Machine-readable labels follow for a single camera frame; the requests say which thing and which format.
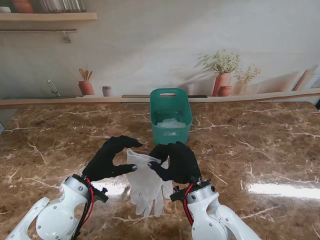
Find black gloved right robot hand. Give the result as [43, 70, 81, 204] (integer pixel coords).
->
[147, 141, 202, 185]

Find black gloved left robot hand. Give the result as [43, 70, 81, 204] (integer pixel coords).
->
[81, 135, 144, 182]

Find green plastic basket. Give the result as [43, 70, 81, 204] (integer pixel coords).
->
[149, 87, 193, 148]

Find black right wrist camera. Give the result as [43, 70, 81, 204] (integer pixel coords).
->
[169, 186, 189, 202]

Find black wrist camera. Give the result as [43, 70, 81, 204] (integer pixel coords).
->
[169, 186, 189, 202]
[93, 187, 110, 204]

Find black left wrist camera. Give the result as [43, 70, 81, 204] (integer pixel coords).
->
[93, 187, 110, 204]

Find left arm red black cables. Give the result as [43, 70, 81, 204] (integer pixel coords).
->
[72, 177, 96, 240]

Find arm red black cables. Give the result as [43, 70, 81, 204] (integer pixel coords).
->
[72, 177, 96, 240]
[183, 183, 195, 226]

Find right arm red black cables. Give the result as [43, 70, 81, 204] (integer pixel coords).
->
[183, 183, 195, 226]

